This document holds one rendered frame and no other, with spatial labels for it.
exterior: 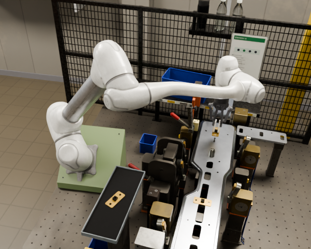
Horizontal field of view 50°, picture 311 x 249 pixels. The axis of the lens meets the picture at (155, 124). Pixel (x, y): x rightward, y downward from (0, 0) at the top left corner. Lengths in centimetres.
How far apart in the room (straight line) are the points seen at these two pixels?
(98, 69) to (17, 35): 330
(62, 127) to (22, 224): 127
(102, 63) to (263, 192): 127
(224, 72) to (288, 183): 93
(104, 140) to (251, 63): 107
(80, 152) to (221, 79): 82
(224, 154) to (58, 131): 92
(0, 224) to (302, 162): 231
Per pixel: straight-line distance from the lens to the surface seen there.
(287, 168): 237
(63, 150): 179
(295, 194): 221
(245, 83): 155
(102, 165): 200
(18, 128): 389
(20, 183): 323
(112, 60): 139
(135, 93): 136
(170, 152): 154
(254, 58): 226
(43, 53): 460
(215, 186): 168
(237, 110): 213
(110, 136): 202
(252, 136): 205
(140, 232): 134
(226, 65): 164
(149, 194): 147
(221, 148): 190
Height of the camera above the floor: 220
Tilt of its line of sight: 36 degrees down
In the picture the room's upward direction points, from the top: 2 degrees clockwise
